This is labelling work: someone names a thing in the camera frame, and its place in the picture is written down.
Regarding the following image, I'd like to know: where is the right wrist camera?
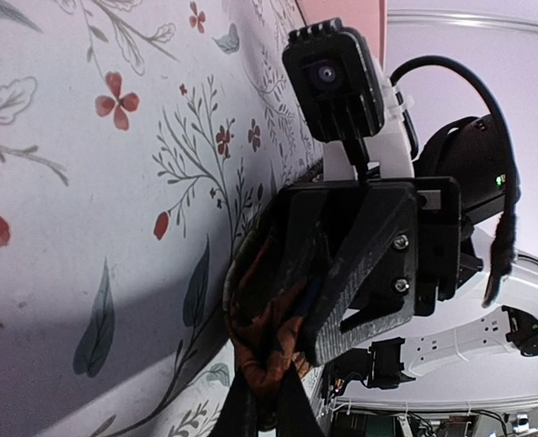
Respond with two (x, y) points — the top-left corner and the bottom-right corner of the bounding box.
(280, 16), (417, 177)

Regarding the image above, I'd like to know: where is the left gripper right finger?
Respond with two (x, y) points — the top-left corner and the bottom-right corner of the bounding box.
(276, 364), (325, 437)

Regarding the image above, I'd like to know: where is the floral patterned table mat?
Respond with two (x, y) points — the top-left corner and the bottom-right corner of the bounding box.
(0, 1), (321, 436)

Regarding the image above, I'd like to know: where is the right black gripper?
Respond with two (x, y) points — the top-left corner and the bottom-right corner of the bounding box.
(274, 177), (461, 366)

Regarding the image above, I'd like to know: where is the brown green patterned tie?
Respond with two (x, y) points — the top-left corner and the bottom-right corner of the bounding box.
(222, 217), (316, 435)

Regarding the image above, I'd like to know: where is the pink divided organizer box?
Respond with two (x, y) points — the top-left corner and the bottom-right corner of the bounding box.
(297, 0), (388, 66)

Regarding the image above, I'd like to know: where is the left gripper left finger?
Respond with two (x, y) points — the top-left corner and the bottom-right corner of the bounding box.
(213, 364), (259, 437)

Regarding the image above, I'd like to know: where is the front aluminium rail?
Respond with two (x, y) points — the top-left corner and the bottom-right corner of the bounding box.
(318, 396), (538, 436)

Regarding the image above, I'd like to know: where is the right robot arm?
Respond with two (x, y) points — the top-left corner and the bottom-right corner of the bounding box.
(279, 56), (538, 390)

